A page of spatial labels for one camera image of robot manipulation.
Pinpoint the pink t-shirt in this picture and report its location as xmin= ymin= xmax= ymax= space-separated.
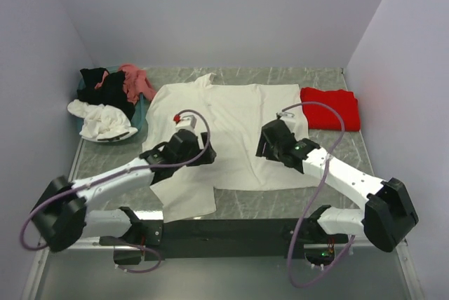
xmin=115 ymin=64 xmax=156 ymax=104

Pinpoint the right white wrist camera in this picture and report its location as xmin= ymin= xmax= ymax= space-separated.
xmin=276 ymin=111 xmax=295 ymax=124

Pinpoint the cream white t-shirt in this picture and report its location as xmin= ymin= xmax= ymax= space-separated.
xmin=142 ymin=74 xmax=319 ymax=222

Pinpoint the folded red t-shirt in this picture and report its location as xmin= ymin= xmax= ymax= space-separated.
xmin=300 ymin=86 xmax=361 ymax=132

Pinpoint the aluminium frame rail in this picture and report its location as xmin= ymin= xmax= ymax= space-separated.
xmin=20 ymin=236 xmax=106 ymax=300

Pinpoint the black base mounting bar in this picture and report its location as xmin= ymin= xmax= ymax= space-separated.
xmin=122 ymin=219 xmax=297 ymax=259

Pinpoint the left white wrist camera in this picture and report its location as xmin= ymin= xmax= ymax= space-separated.
xmin=173 ymin=114 xmax=197 ymax=133

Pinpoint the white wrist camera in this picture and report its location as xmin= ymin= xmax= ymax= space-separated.
xmin=173 ymin=114 xmax=197 ymax=133
xmin=276 ymin=111 xmax=295 ymax=124

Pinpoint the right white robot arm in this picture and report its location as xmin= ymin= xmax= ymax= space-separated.
xmin=256 ymin=119 xmax=419 ymax=252

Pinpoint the teal plastic basket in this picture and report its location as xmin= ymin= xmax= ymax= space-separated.
xmin=76 ymin=64 xmax=150 ymax=145

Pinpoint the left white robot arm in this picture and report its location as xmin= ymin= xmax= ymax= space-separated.
xmin=29 ymin=129 xmax=216 ymax=252

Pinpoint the white t-shirt black trim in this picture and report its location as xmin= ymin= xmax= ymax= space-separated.
xmin=67 ymin=100 xmax=138 ymax=142

